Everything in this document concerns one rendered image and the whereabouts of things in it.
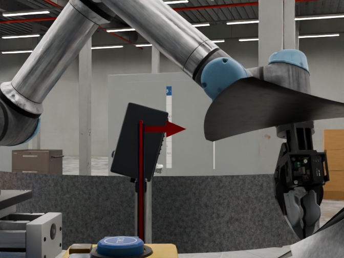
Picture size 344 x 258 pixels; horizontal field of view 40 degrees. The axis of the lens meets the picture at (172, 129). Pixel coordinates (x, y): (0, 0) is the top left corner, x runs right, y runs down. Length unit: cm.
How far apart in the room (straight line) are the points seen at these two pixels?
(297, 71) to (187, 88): 597
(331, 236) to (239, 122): 20
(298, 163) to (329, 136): 784
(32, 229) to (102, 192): 152
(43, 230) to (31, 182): 173
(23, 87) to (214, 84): 50
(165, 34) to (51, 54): 34
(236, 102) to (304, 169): 30
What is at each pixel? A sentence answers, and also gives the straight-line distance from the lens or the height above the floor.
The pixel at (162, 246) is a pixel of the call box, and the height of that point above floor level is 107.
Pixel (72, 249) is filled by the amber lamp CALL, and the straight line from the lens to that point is 42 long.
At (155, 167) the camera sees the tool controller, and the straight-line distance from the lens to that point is 127.
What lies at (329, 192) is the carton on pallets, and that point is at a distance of 878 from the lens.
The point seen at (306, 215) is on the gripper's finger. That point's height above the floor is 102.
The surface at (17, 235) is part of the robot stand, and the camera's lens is 101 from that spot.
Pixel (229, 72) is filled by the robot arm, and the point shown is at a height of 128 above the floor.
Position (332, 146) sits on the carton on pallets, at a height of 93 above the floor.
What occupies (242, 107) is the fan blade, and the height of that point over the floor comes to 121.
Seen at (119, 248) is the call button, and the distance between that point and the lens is 40.
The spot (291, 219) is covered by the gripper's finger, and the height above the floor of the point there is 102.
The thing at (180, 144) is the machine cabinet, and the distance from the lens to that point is 688.
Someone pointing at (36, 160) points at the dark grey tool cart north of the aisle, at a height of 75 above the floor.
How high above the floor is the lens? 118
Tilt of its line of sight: level
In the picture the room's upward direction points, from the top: straight up
